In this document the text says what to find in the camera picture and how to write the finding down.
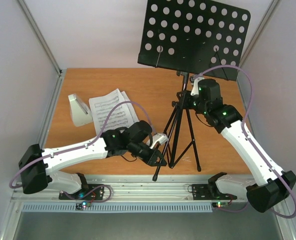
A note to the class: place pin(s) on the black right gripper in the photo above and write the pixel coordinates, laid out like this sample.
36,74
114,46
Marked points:
187,100

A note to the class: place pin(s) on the grey slotted cable duct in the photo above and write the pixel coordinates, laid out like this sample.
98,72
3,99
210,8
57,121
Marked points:
117,207

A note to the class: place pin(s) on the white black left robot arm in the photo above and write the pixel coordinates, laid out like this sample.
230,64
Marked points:
41,169

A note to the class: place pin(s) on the right aluminium corner post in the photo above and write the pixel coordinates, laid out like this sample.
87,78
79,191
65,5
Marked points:
259,30

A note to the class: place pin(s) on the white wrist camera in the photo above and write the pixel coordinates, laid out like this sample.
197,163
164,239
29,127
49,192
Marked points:
195,87
159,138

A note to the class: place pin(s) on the left aluminium corner post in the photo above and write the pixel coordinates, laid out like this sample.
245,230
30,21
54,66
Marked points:
31,20

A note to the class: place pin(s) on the aluminium front frame rails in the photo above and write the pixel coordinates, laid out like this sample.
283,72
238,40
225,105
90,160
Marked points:
131,188

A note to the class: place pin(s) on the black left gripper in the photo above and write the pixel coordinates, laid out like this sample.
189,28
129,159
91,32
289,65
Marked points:
151,160

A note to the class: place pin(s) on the aluminium corner post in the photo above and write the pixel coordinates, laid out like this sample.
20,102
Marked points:
259,30
31,20

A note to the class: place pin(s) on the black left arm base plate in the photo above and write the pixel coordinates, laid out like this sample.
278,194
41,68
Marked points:
95,192

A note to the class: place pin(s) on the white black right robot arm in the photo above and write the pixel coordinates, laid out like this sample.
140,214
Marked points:
271,184

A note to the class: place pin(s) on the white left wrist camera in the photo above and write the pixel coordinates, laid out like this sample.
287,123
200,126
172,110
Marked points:
159,138

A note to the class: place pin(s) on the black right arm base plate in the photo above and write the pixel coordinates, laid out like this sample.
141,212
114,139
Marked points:
206,192

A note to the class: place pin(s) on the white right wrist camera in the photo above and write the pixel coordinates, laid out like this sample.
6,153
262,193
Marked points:
195,87

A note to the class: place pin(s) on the black tripod music stand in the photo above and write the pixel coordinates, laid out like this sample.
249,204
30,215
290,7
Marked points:
194,38

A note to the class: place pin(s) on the white grey metronome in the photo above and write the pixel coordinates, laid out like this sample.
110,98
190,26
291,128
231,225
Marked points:
79,111

